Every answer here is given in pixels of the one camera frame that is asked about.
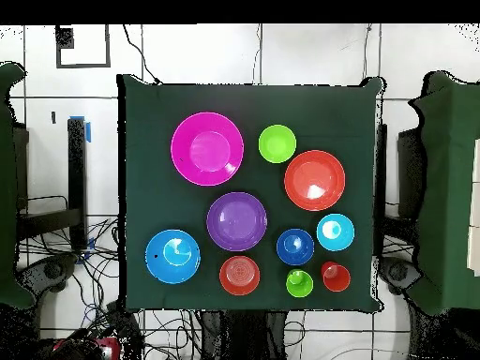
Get large pink bowl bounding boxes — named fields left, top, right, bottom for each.
left=170, top=111, right=246, bottom=188

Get purple bowl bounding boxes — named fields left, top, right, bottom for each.
left=205, top=191, right=268, bottom=252

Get small green bowl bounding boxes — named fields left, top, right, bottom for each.
left=257, top=124, right=298, bottom=165

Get small dark blue bowl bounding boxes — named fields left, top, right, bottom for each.
left=276, top=228, right=315, bottom=266

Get small deep orange bowl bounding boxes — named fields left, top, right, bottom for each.
left=218, top=255, right=262, bottom=297

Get wide orange bowl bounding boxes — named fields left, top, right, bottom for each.
left=283, top=149, right=347, bottom=212

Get dark green tablecloth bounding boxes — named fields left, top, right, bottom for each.
left=116, top=73, right=384, bottom=313

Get medium blue bowl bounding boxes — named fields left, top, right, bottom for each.
left=144, top=229, right=202, bottom=285

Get green cup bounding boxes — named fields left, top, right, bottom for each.
left=285, top=268, right=315, bottom=299

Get small light blue bowl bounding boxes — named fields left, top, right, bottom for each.
left=316, top=213, right=356, bottom=252

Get orange cup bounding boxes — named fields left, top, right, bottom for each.
left=321, top=261, right=353, bottom=293

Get grey wheeled floor base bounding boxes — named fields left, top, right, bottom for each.
left=16, top=253, right=79, bottom=295
left=377, top=255, right=422, bottom=296

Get green cloth side table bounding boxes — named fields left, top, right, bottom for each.
left=0, top=61, right=37, bottom=309
left=406, top=70, right=480, bottom=316

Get white box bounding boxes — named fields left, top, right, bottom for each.
left=466, top=138, right=480, bottom=278

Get tangle of floor cables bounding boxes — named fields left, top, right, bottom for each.
left=18, top=217, right=125, bottom=360

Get black post with blue tape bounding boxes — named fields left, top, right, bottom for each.
left=67, top=115, right=92, bottom=251

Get thin black floor cable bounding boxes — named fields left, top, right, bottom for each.
left=122, top=23, right=163, bottom=86

